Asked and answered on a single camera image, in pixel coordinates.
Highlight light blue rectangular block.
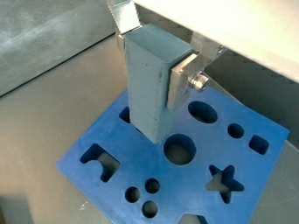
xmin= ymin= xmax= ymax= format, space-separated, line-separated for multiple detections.
xmin=125 ymin=24 xmax=192 ymax=143

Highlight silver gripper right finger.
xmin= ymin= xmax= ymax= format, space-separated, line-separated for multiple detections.
xmin=166 ymin=32 xmax=227 ymax=111

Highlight blue foam shape board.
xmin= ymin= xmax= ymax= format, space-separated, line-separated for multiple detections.
xmin=57 ymin=88 xmax=288 ymax=224

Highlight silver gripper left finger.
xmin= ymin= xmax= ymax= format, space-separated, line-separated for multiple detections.
xmin=106 ymin=0 xmax=141 ymax=51

